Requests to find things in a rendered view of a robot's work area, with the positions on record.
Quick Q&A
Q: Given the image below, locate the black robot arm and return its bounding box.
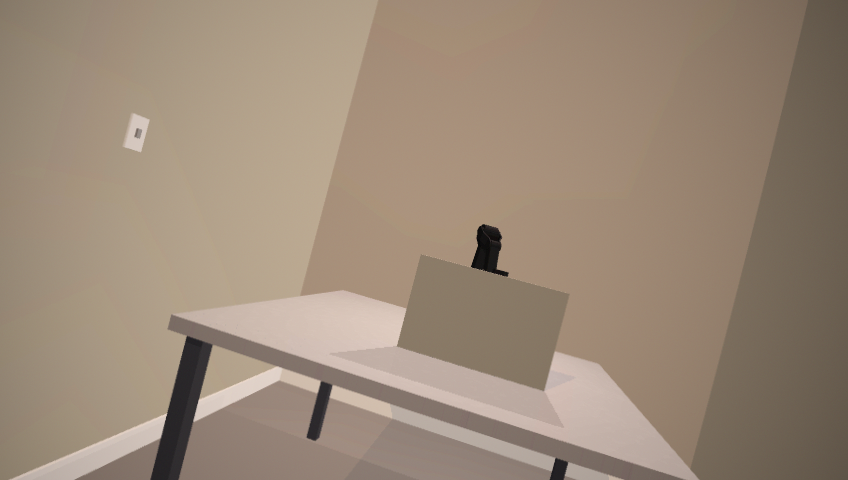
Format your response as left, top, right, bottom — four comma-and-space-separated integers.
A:
471, 224, 509, 277

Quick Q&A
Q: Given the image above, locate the tan rectangular board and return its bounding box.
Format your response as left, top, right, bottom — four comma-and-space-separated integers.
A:
397, 254, 570, 391

